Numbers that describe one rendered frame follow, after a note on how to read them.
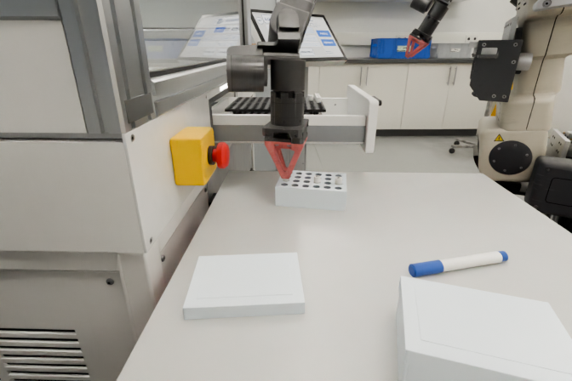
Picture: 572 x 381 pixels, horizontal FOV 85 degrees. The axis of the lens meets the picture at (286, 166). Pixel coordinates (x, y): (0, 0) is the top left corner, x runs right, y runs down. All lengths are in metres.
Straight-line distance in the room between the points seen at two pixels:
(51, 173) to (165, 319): 0.20
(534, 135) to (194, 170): 0.93
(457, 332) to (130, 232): 0.34
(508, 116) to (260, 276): 0.88
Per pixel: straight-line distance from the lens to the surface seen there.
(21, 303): 0.58
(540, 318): 0.37
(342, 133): 0.68
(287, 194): 0.56
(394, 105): 3.95
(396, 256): 0.47
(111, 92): 0.35
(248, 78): 0.51
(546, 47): 1.12
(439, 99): 4.15
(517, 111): 1.10
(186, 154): 0.46
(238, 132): 0.68
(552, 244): 0.61
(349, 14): 4.45
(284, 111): 0.52
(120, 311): 0.51
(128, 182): 0.38
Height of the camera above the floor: 1.03
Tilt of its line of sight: 21 degrees down
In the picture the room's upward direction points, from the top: straight up
